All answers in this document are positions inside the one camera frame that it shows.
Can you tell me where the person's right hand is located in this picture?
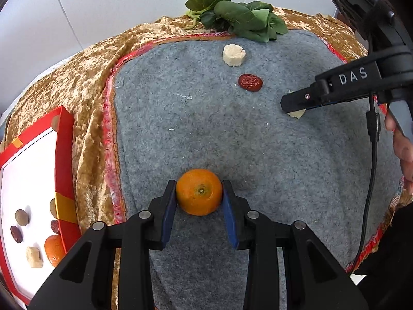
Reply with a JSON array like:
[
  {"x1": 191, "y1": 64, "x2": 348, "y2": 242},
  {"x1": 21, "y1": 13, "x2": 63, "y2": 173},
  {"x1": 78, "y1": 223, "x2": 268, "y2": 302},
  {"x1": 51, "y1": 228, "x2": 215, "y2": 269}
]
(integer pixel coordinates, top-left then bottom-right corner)
[{"x1": 384, "y1": 111, "x2": 413, "y2": 195}]

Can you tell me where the red white gift box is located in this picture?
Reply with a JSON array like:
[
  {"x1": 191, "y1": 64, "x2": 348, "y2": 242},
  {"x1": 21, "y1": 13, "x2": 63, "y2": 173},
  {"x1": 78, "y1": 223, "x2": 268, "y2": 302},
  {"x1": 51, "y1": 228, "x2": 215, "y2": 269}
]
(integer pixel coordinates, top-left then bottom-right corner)
[{"x1": 1, "y1": 106, "x2": 81, "y2": 304}]

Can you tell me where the grey felt mat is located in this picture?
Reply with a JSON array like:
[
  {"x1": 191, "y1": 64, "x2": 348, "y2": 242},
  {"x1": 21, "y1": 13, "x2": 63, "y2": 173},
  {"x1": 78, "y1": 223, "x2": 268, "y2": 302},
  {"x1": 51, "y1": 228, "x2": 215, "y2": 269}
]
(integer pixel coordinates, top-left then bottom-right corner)
[{"x1": 113, "y1": 29, "x2": 403, "y2": 310}]

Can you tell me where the black cable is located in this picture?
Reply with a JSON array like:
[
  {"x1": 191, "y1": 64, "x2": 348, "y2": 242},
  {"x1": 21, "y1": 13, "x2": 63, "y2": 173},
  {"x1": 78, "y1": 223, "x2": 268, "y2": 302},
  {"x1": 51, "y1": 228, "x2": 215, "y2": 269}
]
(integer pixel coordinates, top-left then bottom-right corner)
[{"x1": 346, "y1": 93, "x2": 382, "y2": 275}]

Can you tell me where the brown longan fruit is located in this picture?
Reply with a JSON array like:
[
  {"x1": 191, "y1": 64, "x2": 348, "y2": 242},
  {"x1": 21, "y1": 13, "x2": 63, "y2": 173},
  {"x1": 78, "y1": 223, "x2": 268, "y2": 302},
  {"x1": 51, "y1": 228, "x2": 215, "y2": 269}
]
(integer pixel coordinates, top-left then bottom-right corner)
[
  {"x1": 49, "y1": 199, "x2": 57, "y2": 219},
  {"x1": 15, "y1": 209, "x2": 30, "y2": 227}
]

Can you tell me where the wrinkled red jujube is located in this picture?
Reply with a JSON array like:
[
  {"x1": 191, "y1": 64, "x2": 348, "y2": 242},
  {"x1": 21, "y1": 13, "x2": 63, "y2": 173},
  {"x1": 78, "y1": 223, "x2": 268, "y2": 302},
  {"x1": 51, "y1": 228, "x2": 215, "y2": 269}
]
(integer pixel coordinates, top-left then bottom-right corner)
[{"x1": 238, "y1": 74, "x2": 263, "y2": 92}]

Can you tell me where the green bok choy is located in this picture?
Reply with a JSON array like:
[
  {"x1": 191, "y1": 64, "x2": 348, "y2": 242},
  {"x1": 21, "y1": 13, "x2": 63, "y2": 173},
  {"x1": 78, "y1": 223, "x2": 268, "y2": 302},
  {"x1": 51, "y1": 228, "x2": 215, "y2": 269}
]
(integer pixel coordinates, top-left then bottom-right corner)
[{"x1": 186, "y1": 0, "x2": 288, "y2": 43}]

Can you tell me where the small orange mandarin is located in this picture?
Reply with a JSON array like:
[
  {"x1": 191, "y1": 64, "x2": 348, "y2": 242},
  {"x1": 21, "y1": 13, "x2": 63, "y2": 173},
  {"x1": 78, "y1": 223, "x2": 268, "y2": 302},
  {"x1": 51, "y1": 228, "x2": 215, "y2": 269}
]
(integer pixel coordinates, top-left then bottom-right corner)
[{"x1": 176, "y1": 169, "x2": 223, "y2": 216}]

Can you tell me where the small white sugarcane piece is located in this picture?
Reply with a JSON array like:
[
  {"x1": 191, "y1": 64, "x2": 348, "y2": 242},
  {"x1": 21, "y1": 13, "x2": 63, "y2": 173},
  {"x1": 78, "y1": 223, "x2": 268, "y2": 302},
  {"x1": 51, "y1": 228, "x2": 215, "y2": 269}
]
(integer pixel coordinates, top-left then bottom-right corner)
[{"x1": 26, "y1": 246, "x2": 43, "y2": 268}]

